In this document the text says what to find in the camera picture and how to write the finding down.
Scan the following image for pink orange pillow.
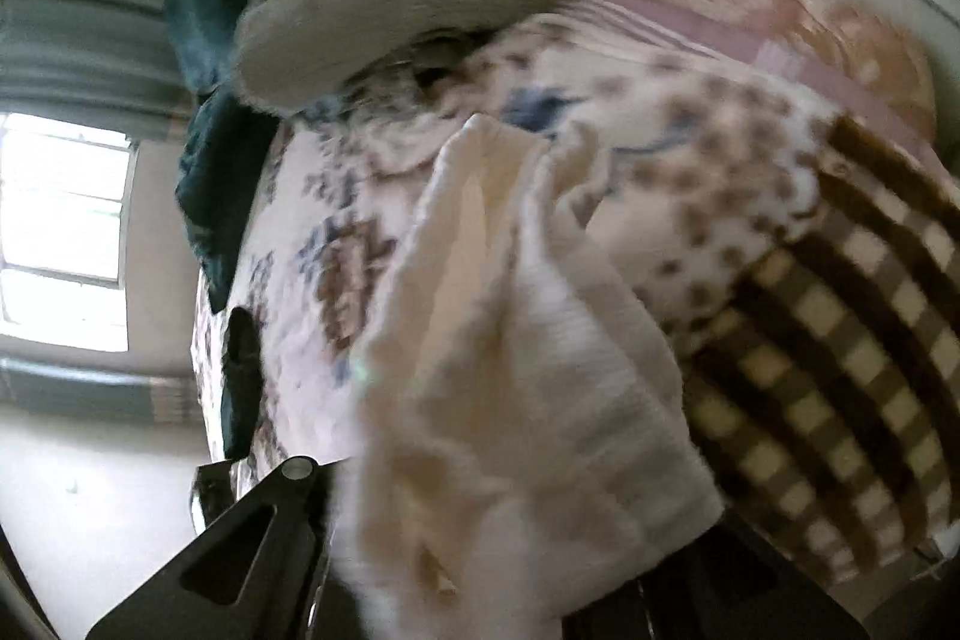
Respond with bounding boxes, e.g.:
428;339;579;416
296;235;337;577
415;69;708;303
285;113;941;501
550;0;939;143

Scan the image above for white denim pants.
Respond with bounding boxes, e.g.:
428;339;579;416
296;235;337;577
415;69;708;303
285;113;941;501
334;115;722;638

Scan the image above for dark teal garment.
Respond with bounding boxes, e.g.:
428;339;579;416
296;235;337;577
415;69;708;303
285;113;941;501
164;0;278;312

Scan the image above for bright window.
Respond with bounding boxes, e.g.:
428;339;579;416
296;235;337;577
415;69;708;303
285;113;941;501
2;113;137;354

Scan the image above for black remote on bed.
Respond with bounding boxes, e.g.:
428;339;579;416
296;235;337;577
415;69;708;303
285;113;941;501
221;307;263;459

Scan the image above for floral brown checked blanket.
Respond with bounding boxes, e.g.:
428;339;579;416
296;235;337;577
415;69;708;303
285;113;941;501
229;0;958;581

